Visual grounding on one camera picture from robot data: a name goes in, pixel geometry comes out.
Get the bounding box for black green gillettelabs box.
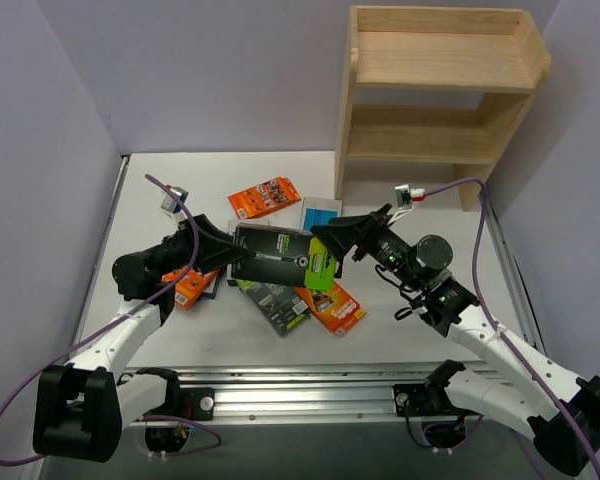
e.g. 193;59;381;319
236;280;311;338
231;222;342;291

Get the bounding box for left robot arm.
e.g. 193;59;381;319
33;215;249;463

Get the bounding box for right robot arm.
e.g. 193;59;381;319
311;206;600;477

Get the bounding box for wooden shelf unit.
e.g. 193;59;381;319
334;5;551;196

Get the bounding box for Harry's razor box right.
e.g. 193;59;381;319
299;197;342;231

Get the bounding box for harry's razor box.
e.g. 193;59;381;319
299;197;342;231
199;270;225;300

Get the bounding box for orange styler box left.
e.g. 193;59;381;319
175;269;219;310

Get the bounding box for orange styler box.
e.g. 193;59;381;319
228;177;301;219
175;269;219;310

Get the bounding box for Harry's razor box left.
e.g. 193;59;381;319
199;270;225;300

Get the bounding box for orange Gillette Fusion5 box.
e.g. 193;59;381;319
295;283;366;337

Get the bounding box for orange styler box back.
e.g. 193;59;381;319
228;177;301;219

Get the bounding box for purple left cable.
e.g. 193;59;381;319
0;173;224;469

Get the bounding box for purple cable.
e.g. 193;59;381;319
0;173;224;469
422;177;600;480

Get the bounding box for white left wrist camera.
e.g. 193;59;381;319
160;185;189;223

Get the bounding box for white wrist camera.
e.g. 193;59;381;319
160;185;189;223
394;184;426;208

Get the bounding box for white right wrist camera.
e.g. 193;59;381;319
394;184;426;208

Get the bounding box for aluminium rail base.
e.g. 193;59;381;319
154;361;440;427

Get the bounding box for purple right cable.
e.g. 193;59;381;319
422;177;600;480

